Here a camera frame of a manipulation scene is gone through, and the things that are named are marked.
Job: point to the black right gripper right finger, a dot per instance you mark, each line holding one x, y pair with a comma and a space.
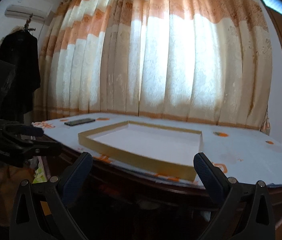
245, 210

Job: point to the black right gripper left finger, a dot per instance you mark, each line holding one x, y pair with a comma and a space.
40, 210

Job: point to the black hanging coat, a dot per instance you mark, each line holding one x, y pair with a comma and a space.
19, 75

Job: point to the black smartphone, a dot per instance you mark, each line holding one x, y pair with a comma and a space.
79, 122

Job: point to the wooden coat rack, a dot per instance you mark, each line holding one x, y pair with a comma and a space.
26, 26

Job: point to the cream and orange curtain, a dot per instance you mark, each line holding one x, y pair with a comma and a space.
206, 61

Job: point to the white wall air conditioner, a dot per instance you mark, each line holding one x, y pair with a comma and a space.
39, 9

